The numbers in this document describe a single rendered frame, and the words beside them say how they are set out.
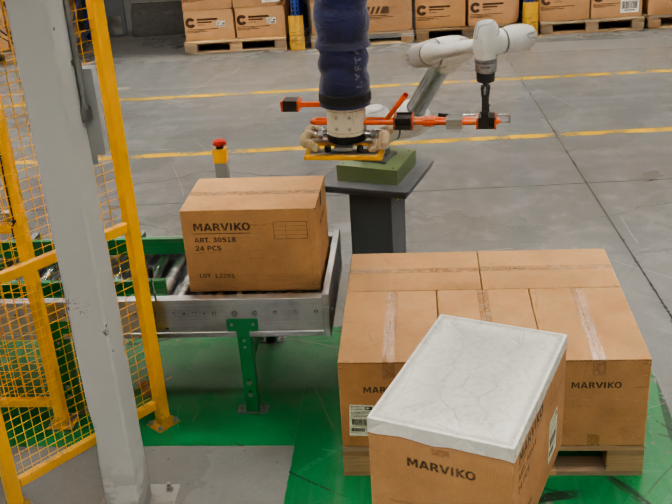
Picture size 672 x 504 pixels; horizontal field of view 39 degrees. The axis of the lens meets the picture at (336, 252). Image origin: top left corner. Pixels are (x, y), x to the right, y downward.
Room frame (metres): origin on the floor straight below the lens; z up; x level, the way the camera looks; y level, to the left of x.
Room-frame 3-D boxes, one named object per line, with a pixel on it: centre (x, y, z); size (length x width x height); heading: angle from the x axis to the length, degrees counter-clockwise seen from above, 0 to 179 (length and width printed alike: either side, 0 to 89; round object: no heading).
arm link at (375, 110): (4.70, -0.25, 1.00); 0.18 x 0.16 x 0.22; 114
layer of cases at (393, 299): (3.59, -0.62, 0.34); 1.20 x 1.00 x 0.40; 84
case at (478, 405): (2.27, -0.37, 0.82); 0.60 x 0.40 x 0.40; 154
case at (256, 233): (4.00, 0.35, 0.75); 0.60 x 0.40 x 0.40; 84
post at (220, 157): (4.51, 0.55, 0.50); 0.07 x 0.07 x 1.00; 84
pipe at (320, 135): (3.95, -0.08, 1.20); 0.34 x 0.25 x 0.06; 79
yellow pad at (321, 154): (3.86, -0.06, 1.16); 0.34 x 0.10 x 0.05; 79
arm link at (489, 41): (3.84, -0.68, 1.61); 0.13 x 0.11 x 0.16; 114
